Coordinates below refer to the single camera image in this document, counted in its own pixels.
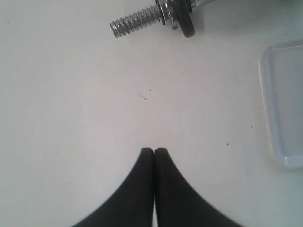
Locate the chrome spinlock collar nut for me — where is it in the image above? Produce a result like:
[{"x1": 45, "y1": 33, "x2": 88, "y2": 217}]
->
[{"x1": 156, "y1": 0, "x2": 178, "y2": 30}]

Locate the chrome threaded dumbbell bar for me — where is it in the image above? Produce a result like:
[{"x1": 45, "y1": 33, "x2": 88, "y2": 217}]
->
[{"x1": 110, "y1": 0, "x2": 214, "y2": 38}]

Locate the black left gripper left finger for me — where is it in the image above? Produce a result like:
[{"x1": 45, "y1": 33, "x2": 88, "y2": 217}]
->
[{"x1": 75, "y1": 148, "x2": 154, "y2": 227}]

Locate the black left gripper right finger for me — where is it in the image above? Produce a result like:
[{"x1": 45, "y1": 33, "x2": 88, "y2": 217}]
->
[{"x1": 154, "y1": 148, "x2": 240, "y2": 227}]

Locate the black left weight plate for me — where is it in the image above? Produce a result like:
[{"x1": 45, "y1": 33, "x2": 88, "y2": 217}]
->
[{"x1": 173, "y1": 0, "x2": 195, "y2": 38}]

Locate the white plastic tray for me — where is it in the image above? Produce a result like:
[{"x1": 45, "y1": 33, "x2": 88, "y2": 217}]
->
[{"x1": 258, "y1": 40, "x2": 303, "y2": 169}]

